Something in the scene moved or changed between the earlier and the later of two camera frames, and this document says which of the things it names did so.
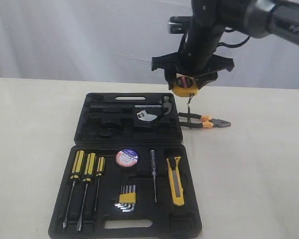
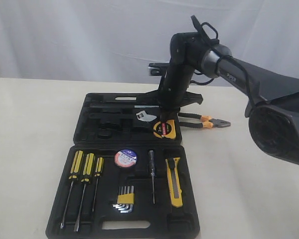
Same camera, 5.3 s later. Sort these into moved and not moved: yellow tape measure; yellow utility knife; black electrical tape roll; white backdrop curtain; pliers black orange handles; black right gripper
Moved: black right gripper; yellow tape measure
Not moved: white backdrop curtain; yellow utility knife; black electrical tape roll; pliers black orange handles
